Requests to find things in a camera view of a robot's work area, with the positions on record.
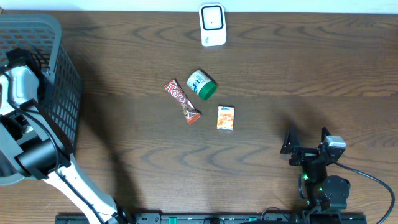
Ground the orange Kleenex tissue pack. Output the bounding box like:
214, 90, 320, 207
216, 106, 234, 131

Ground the red Topps candy bar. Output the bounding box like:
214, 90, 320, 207
164, 79, 201, 125

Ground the green lidded white jar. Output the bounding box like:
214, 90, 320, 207
187, 70, 218, 100

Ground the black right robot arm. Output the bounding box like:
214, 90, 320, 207
280, 127, 351, 212

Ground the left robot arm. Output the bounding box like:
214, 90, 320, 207
1, 48, 135, 223

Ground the grey plastic mesh basket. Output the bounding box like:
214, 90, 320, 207
1, 14, 83, 185

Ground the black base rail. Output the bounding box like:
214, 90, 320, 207
55, 211, 368, 224

